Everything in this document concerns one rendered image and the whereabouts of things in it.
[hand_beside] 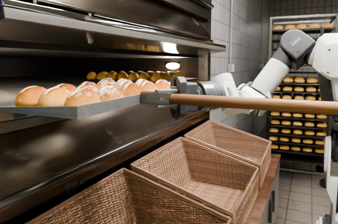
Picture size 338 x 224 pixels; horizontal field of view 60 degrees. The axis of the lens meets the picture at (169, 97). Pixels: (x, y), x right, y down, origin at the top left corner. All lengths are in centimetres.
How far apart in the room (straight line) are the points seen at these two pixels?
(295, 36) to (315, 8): 454
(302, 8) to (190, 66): 370
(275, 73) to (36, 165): 90
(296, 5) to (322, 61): 465
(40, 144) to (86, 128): 21
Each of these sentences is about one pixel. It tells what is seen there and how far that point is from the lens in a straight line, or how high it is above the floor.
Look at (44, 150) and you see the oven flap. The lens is 99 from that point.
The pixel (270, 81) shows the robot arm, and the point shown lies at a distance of 121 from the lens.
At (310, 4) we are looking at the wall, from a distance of 579.
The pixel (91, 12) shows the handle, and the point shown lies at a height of 145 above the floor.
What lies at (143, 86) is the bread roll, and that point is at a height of 122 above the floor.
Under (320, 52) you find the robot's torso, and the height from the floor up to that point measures 133.
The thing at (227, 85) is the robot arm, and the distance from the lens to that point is 93.
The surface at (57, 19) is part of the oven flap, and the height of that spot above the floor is 140.
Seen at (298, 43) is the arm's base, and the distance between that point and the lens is 124.
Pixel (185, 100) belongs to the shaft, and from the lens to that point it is 78.
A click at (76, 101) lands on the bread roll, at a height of 121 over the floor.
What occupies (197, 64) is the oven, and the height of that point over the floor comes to 129.
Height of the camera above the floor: 129
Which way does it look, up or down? 7 degrees down
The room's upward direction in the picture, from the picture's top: straight up
